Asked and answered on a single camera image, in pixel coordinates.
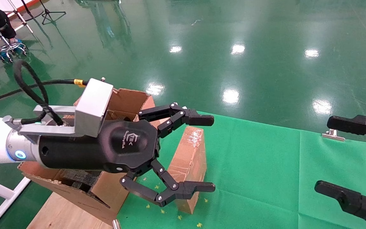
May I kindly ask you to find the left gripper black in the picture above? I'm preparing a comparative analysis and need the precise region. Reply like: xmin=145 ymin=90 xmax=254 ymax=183
xmin=38 ymin=102 xmax=216 ymax=207

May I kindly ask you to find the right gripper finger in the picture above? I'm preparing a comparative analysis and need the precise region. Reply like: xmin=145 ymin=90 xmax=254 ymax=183
xmin=327 ymin=114 xmax=366 ymax=150
xmin=315 ymin=180 xmax=366 ymax=229

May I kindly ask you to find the black foam block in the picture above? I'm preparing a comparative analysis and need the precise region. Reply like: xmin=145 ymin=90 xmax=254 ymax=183
xmin=56 ymin=170 xmax=103 ymax=193

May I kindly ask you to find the large open cardboard carton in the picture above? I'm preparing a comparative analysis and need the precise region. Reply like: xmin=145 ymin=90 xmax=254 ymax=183
xmin=18 ymin=88 xmax=167 ymax=225

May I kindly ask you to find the chrome swivel stool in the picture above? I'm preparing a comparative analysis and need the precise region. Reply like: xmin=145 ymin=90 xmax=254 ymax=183
xmin=0 ymin=27 xmax=28 ymax=63

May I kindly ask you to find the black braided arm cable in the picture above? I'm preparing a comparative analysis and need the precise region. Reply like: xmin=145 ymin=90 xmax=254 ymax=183
xmin=0 ymin=59 xmax=90 ymax=126

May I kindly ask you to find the small brown cardboard box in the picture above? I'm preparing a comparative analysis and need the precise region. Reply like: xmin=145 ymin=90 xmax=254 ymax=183
xmin=167 ymin=127 xmax=207 ymax=214

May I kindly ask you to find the green table cloth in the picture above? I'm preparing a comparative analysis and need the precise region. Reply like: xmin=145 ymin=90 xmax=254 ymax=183
xmin=116 ymin=111 xmax=366 ymax=229

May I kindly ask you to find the black tripod stand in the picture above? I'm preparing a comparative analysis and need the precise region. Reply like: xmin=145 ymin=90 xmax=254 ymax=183
xmin=39 ymin=0 xmax=67 ymax=25

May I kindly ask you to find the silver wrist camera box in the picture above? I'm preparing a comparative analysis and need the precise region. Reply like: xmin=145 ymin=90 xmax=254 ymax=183
xmin=19 ymin=78 xmax=114 ymax=138

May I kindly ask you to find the white frame table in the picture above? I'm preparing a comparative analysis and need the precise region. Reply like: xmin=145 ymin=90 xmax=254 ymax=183
xmin=8 ymin=0 xmax=34 ymax=34

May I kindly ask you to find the black round base stand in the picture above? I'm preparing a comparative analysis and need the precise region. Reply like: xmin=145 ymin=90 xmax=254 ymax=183
xmin=20 ymin=0 xmax=44 ymax=20

